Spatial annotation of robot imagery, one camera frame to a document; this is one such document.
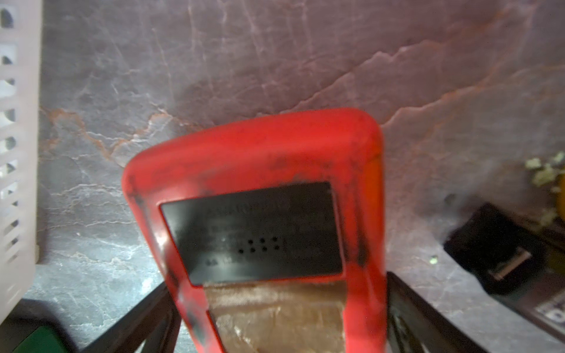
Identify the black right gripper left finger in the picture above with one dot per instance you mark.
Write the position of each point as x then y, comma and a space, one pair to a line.
153, 325

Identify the red dark multimeter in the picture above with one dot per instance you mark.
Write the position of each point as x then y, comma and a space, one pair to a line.
269, 232

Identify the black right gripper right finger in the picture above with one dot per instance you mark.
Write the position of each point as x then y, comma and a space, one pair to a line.
413, 325

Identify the small black stapler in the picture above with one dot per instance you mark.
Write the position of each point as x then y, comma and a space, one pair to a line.
517, 262

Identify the yellow pen cup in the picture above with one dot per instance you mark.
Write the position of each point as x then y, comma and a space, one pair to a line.
549, 174

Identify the green multimeter with leads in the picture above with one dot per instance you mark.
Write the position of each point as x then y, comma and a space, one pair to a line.
23, 336

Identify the white plastic basket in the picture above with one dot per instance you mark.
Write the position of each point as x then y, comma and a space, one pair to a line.
21, 27

